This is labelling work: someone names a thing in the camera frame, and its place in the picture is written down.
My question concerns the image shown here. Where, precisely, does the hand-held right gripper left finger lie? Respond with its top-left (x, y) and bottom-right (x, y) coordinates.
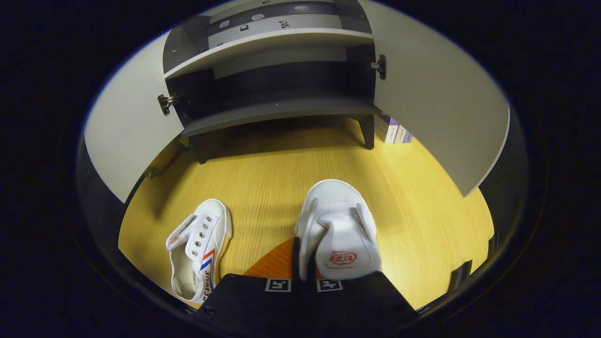
top-left (197, 236), bottom-right (305, 329)

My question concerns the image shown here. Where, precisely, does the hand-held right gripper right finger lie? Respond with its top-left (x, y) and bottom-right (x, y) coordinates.
top-left (304, 270), bottom-right (418, 329)

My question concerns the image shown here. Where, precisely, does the white canvas shoe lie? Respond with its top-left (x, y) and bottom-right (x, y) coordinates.
top-left (294, 179), bottom-right (382, 282)
top-left (165, 199), bottom-right (233, 304)

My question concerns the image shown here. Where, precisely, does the white shoe cabinet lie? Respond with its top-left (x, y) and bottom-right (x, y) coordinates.
top-left (162, 0), bottom-right (383, 165)

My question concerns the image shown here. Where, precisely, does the white shoe cabinet door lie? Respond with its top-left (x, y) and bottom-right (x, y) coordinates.
top-left (84, 28), bottom-right (185, 203)
top-left (359, 0), bottom-right (510, 198)

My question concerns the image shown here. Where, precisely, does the pink spine book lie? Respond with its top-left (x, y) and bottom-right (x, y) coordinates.
top-left (374, 114), bottom-right (400, 143)

